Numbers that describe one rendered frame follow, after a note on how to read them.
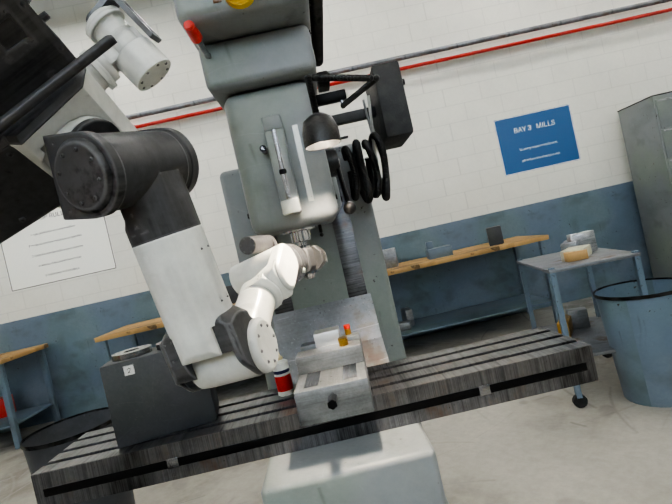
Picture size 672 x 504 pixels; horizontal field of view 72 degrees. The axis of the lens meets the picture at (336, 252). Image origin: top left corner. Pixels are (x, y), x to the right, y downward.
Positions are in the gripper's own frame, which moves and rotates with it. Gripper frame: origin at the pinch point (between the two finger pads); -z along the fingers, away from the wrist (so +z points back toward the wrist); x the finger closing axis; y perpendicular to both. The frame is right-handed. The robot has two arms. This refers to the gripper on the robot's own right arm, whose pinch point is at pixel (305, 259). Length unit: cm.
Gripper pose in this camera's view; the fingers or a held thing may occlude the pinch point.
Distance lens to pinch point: 111.5
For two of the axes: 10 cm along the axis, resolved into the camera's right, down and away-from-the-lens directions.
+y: 2.2, 9.8, 0.1
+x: -9.4, 2.1, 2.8
